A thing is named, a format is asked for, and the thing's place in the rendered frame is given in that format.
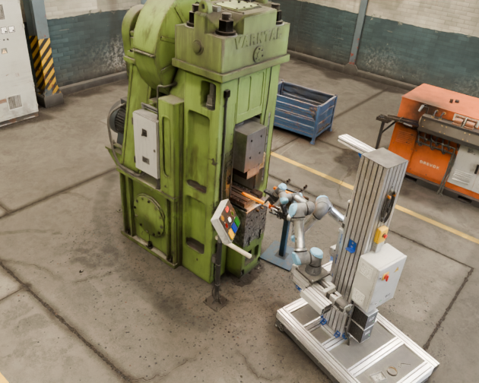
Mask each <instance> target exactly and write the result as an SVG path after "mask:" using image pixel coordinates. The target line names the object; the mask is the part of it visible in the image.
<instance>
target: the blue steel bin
mask: <svg viewBox="0 0 479 383"><path fill-rule="evenodd" d="M337 98H338V95H337V94H335V95H333V94H330V93H325V92H322V91H319V90H314V89H311V88H308V87H303V86H300V85H297V84H292V83H289V82H286V81H284V79H282V80H281V82H279V83H278V91H277V99H276V107H275V115H274V126H277V127H279V128H283V129H286V130H288V131H293V132H296V133H298V134H301V135H305V136H307V137H310V138H312V140H311V142H310V144H315V139H316V137H318V136H319V135H320V134H321V133H323V132H324V131H325V130H326V129H327V131H330V132H331V131H332V129H331V127H332V122H333V118H334V114H335V107H336V103H337Z"/></svg>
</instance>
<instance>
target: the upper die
mask: <svg viewBox="0 0 479 383"><path fill-rule="evenodd" d="M259 166H260V164H259V165H257V166H256V167H254V168H252V169H250V170H248V171H247V172H245V173H243V172H240V171H239V170H237V169H234V168H233V173H234V174H236V175H238V176H240V177H242V178H244V179H249V178H251V177H252V176H254V175H255V174H257V173H259Z"/></svg>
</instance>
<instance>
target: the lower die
mask: <svg viewBox="0 0 479 383"><path fill-rule="evenodd" d="M231 186H232V187H234V188H236V189H238V190H240V191H242V192H245V193H246V194H249V195H251V196H253V197H255V198H256V195H253V194H252V193H250V192H248V191H246V190H243V189H242V188H240V187H238V186H237V187H236V185H233V184H231ZM231 194H232V195H231V196H230V201H232V197H233V202H234V203H236V204H238V205H240V206H241V207H244V208H247V207H248V206H250V205H251V204H254V203H255V201H254V200H252V199H251V198H249V197H247V196H245V195H243V194H241V193H239V192H237V191H235V190H233V189H231ZM234 195H235V197H234ZM236 197H238V198H236ZM241 198H242V200H241Z"/></svg>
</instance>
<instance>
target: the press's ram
mask: <svg viewBox="0 0 479 383"><path fill-rule="evenodd" d="M235 128H236V130H235V141H234V152H233V168H234V169H237V170H239V171H240V172H243V173H245V172H247V171H248V170H250V169H252V168H254V167H256V166H257V165H259V164H261V163H263V156H264V149H265V136H266V128H267V126H265V125H262V124H259V123H257V122H254V121H252V120H249V119H247V120H245V121H243V124H242V125H235Z"/></svg>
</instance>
